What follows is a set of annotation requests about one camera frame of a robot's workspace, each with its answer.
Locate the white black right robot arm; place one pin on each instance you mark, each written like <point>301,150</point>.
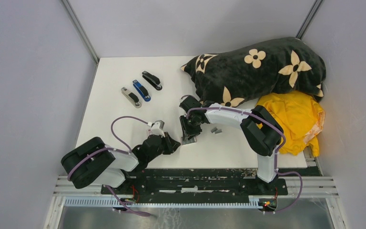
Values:
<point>262,132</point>

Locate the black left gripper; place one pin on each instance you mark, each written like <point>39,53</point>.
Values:
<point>171,145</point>

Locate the beige stapler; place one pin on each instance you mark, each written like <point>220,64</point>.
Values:
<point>131,97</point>

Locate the staple box with staples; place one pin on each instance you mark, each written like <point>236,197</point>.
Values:
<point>189,140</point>

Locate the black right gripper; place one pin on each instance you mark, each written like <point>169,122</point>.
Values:
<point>188,132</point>

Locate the black stapler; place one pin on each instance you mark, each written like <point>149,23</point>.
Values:
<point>152,80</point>

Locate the yellow crumpled cloth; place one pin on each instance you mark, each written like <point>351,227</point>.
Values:
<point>301,118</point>

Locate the blue stapler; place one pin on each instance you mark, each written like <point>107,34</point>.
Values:
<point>141,90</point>

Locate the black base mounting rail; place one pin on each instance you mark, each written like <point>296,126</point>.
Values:
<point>227,185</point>

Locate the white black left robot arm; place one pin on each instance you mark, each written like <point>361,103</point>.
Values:
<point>95,162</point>

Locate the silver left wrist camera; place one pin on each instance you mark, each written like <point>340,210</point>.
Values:
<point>157,127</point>

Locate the black floral plush pillow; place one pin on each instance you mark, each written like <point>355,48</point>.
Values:
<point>274,66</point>

